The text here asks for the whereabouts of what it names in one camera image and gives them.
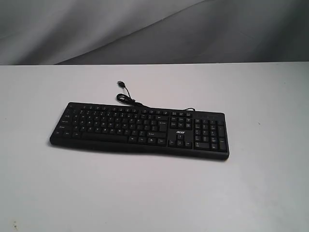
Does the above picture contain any black acer keyboard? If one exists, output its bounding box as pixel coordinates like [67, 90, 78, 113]
[50, 102, 229, 160]

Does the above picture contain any grey backdrop cloth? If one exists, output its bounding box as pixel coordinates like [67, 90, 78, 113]
[0, 0, 309, 65]

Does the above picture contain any black keyboard usb cable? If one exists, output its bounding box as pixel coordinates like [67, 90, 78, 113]
[115, 80, 195, 113]

